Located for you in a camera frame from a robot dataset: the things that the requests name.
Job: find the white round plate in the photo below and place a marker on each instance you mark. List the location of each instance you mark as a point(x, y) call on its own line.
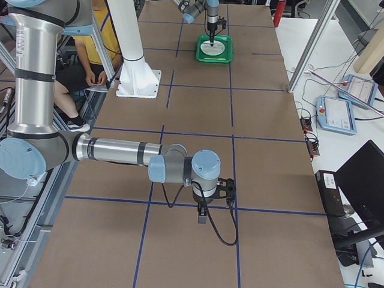
point(212, 49)

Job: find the aluminium frame post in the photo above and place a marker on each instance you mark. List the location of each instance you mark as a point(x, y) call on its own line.
point(320, 26)

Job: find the person in yellow shirt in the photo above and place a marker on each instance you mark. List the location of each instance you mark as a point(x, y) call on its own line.
point(89, 72)

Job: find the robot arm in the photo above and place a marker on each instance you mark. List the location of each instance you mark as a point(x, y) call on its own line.
point(190, 12)
point(33, 145)

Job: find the black mini computer box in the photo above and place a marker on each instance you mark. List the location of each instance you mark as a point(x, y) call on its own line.
point(329, 193)

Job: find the far teach pendant tablet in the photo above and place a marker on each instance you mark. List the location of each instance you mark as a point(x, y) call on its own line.
point(361, 88)

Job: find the green plastic tray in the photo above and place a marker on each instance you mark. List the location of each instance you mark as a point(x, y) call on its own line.
point(228, 53)

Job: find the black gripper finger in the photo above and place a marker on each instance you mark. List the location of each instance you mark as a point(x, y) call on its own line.
point(211, 38)
point(202, 214)

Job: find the white camera mast column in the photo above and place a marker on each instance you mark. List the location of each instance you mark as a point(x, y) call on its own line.
point(124, 19)

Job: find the teach pendant tablet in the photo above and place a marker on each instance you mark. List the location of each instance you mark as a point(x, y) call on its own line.
point(335, 114)
point(361, 88)

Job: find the red cylinder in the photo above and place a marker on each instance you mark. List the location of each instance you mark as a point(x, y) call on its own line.
point(279, 12)

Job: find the near teach pendant tablet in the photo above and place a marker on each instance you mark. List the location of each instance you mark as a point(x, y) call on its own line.
point(335, 114)

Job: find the yellow plastic spoon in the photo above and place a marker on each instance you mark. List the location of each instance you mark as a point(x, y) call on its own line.
point(216, 59)

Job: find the orange black usb hub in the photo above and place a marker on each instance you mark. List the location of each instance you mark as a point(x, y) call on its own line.
point(306, 125)

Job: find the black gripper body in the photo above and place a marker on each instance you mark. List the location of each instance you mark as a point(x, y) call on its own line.
point(211, 26)
point(201, 200)

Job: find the white mast base plate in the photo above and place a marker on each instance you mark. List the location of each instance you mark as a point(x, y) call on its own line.
point(138, 80)

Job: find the black laptop monitor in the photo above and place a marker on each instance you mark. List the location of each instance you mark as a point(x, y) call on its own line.
point(360, 179)

